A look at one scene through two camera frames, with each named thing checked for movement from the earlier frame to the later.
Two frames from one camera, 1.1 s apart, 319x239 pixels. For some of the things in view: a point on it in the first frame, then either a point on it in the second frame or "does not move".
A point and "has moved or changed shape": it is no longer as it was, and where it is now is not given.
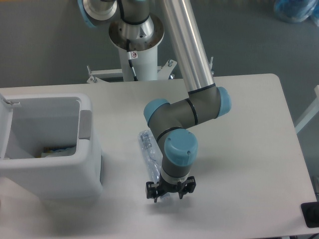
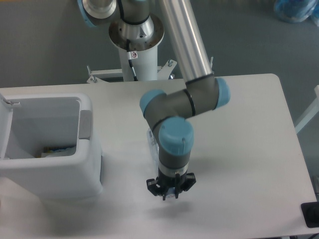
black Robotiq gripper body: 164,187 does not move
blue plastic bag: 296,11 does not move
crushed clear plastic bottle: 152,154 has moved or changed shape
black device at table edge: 310,213 does not move
